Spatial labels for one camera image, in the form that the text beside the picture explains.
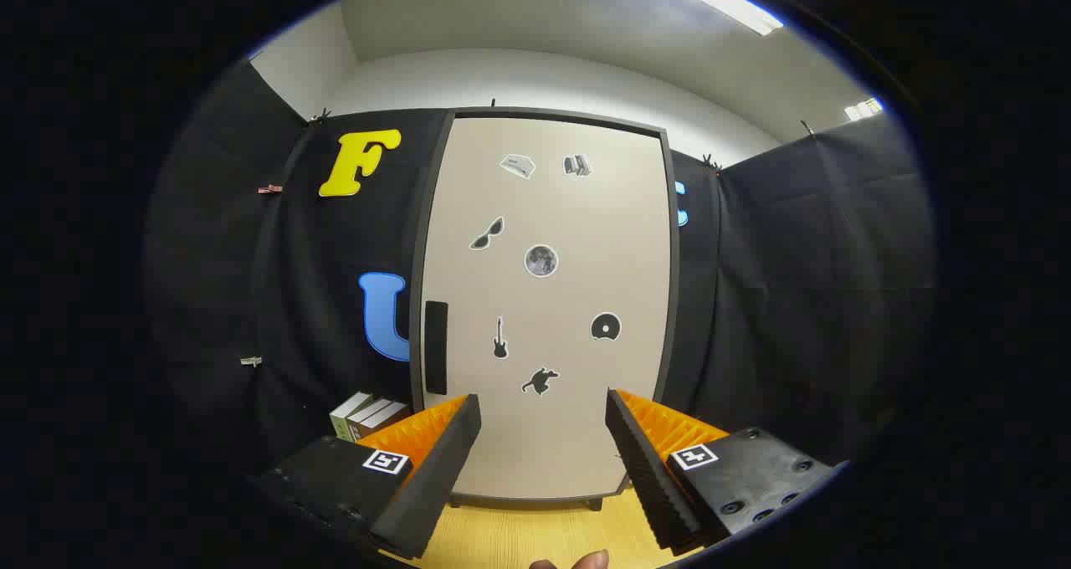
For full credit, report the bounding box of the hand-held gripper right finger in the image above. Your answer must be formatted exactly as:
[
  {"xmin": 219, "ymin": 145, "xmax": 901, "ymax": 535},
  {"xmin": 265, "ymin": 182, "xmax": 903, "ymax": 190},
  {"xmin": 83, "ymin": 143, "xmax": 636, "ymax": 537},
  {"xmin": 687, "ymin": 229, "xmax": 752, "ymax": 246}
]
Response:
[{"xmin": 605, "ymin": 388, "xmax": 850, "ymax": 555}]

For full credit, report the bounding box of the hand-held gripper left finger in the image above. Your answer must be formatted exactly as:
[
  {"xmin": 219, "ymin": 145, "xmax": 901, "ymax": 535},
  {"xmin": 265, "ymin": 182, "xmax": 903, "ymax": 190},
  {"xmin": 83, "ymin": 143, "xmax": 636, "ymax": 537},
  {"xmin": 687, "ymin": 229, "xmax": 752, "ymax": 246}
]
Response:
[{"xmin": 251, "ymin": 393, "xmax": 483, "ymax": 561}]

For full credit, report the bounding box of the green book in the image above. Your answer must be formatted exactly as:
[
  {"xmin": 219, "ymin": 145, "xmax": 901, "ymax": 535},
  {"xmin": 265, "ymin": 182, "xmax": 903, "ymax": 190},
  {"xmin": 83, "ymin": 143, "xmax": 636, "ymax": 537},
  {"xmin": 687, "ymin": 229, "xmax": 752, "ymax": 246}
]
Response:
[{"xmin": 331, "ymin": 392, "xmax": 373, "ymax": 443}]

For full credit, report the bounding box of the black backdrop cloth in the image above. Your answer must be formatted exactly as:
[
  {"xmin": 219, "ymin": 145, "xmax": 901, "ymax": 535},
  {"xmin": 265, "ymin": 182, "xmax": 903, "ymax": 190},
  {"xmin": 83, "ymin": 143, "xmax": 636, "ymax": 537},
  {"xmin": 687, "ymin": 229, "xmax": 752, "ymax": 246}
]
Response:
[{"xmin": 142, "ymin": 59, "xmax": 936, "ymax": 486}]

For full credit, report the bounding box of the grey cabinet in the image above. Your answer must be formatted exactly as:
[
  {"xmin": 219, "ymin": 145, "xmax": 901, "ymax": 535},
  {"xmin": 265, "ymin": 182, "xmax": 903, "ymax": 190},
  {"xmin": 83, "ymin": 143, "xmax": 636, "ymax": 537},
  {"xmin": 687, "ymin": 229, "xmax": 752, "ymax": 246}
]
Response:
[{"xmin": 408, "ymin": 106, "xmax": 680, "ymax": 511}]

